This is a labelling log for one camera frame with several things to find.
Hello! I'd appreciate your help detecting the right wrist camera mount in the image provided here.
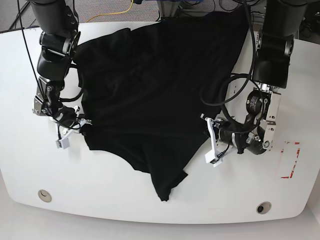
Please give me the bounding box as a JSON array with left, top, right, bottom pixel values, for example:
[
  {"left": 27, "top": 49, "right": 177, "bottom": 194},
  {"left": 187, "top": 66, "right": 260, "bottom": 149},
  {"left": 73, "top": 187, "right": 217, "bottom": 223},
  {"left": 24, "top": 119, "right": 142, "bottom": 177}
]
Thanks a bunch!
[{"left": 49, "top": 105, "right": 92, "bottom": 150}]

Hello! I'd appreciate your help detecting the black cable loop right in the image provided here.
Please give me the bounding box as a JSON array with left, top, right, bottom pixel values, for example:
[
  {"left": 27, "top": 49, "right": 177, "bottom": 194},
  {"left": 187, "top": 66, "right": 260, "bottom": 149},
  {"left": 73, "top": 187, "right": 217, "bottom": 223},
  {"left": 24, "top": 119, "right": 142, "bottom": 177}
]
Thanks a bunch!
[{"left": 201, "top": 72, "right": 256, "bottom": 126}]

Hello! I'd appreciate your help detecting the table grommet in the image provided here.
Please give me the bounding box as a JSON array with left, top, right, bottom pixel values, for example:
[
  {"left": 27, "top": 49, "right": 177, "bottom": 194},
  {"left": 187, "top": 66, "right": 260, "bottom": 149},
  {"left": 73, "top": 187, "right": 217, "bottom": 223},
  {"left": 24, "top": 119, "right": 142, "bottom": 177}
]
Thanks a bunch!
[
  {"left": 256, "top": 201, "right": 272, "bottom": 215},
  {"left": 37, "top": 189, "right": 52, "bottom": 203}
]

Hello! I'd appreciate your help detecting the yellow cable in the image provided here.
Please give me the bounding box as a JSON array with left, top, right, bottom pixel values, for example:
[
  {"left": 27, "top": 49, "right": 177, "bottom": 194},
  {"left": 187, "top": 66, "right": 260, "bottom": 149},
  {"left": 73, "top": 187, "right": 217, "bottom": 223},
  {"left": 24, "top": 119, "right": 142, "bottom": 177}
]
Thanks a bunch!
[{"left": 86, "top": 0, "right": 135, "bottom": 24}]

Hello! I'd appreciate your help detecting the right table grommet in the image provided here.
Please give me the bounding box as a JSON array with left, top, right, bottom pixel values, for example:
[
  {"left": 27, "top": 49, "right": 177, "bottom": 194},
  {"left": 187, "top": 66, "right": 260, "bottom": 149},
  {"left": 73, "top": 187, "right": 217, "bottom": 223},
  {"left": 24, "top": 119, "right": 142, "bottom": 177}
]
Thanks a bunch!
[{"left": 256, "top": 201, "right": 272, "bottom": 215}]

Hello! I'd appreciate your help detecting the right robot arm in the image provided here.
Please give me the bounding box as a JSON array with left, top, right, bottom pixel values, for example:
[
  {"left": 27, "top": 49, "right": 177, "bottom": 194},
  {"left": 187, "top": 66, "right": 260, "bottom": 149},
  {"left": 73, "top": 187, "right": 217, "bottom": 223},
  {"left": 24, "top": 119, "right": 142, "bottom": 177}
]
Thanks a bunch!
[{"left": 29, "top": 0, "right": 86, "bottom": 131}]

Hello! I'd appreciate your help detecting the red tape rectangle marking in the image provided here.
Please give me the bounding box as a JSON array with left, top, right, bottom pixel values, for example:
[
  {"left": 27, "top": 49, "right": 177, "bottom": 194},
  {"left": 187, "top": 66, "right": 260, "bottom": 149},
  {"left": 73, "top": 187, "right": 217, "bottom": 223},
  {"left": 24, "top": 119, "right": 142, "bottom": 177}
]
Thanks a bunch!
[{"left": 277, "top": 141, "right": 301, "bottom": 179}]

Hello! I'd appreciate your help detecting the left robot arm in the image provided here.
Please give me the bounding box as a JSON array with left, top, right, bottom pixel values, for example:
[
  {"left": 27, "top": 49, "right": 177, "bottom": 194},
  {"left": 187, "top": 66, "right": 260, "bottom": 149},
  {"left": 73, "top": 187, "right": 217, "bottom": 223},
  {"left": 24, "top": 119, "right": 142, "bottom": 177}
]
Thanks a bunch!
[{"left": 219, "top": 0, "right": 311, "bottom": 155}]

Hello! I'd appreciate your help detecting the left table grommet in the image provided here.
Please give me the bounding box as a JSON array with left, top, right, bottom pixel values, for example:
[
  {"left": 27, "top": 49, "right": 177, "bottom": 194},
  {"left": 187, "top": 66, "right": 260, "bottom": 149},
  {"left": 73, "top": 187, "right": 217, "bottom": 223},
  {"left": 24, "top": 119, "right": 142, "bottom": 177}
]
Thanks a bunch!
[{"left": 37, "top": 189, "right": 52, "bottom": 203}]

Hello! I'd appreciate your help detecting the black t-shirt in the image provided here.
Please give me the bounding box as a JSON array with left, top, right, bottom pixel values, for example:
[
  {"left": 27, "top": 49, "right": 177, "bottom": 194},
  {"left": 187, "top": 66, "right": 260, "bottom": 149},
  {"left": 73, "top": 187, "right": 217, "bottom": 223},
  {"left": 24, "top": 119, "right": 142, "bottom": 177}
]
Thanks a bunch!
[{"left": 73, "top": 6, "right": 249, "bottom": 201}]

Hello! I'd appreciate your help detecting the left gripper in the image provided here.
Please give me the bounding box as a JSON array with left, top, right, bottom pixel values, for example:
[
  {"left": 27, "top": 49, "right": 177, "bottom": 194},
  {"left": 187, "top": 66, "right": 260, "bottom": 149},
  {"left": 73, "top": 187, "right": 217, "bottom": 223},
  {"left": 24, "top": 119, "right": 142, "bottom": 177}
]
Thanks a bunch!
[{"left": 218, "top": 119, "right": 247, "bottom": 154}]

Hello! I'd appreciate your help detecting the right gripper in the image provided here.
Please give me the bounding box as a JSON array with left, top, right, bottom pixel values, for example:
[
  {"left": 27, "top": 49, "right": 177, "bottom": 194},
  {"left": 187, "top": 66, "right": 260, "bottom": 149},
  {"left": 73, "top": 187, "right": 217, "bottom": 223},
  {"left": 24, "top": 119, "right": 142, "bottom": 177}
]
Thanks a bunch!
[{"left": 53, "top": 106, "right": 89, "bottom": 137}]

